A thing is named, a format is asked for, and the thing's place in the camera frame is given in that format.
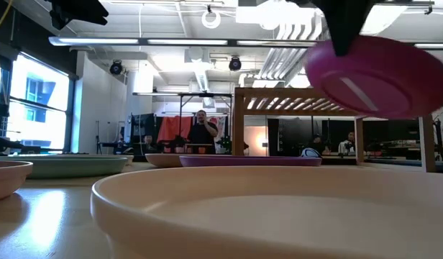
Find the black ceiling spotlight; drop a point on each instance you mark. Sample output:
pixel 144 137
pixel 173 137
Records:
pixel 116 67
pixel 234 63

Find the wooden slatted shelf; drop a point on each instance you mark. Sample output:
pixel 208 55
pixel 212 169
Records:
pixel 238 126

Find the white ceiling pipes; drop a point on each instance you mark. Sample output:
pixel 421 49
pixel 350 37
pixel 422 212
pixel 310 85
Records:
pixel 279 61

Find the black metal rack frame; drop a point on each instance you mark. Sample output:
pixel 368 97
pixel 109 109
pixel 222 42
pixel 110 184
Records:
pixel 181 118

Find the beige grey plate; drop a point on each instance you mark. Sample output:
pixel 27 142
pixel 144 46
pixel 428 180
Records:
pixel 162 160

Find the rectangular ceiling light panel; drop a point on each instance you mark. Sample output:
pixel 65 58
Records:
pixel 383 18

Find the long ceiling light bar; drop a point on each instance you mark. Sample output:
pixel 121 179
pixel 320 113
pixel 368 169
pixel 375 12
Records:
pixel 433 45
pixel 99 41

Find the large window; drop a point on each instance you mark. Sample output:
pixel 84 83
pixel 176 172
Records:
pixel 38 108

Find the white and blue ball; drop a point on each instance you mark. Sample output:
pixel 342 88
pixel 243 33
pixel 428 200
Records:
pixel 309 153

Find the peach plate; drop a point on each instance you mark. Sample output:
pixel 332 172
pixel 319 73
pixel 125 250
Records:
pixel 243 223

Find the orange cloth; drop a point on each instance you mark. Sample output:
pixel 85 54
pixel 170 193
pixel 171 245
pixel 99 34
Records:
pixel 171 127

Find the pale teal plate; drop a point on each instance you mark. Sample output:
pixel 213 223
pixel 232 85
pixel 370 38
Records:
pixel 70 167

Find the seated person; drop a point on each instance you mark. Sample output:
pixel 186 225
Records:
pixel 148 140
pixel 348 143
pixel 316 143

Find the purple plate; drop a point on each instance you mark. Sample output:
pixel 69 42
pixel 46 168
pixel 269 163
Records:
pixel 387 82

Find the brown plate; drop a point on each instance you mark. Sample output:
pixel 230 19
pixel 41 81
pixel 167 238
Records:
pixel 5 180

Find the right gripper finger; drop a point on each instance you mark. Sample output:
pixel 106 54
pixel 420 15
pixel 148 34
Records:
pixel 345 25

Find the pink plate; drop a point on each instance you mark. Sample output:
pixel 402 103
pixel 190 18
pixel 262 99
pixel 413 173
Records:
pixel 250 161

